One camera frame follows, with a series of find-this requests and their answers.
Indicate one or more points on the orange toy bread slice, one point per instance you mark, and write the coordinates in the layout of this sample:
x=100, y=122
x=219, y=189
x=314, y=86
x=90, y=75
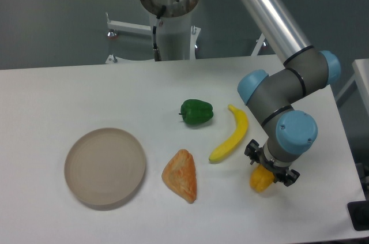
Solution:
x=179, y=175

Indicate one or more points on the green toy pepper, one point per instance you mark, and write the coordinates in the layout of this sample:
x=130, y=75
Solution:
x=196, y=112

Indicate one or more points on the black device at table edge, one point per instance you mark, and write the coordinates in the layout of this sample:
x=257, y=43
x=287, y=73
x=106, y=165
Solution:
x=358, y=212

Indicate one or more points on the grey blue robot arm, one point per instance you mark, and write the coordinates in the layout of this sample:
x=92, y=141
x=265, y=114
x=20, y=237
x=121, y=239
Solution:
x=269, y=98

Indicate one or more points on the yellow toy pepper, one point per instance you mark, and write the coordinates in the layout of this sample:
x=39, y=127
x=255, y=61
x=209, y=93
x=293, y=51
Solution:
x=261, y=179

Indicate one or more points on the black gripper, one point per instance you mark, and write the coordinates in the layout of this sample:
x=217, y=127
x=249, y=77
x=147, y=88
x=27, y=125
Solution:
x=262, y=156

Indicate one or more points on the yellow toy banana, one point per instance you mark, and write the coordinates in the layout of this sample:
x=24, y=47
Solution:
x=225, y=149

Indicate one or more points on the beige round plate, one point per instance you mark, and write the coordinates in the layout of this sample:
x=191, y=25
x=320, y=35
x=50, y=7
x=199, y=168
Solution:
x=105, y=168

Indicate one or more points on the white side table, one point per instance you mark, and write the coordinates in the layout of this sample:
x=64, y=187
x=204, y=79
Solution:
x=358, y=81

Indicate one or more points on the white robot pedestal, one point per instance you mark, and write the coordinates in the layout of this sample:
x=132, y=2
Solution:
x=167, y=30

